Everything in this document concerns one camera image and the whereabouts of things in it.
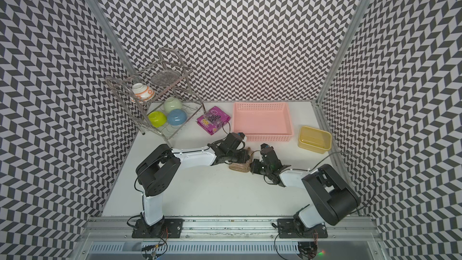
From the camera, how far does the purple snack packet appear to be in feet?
3.41

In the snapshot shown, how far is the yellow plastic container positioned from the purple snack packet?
44cm

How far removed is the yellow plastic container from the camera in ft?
3.20
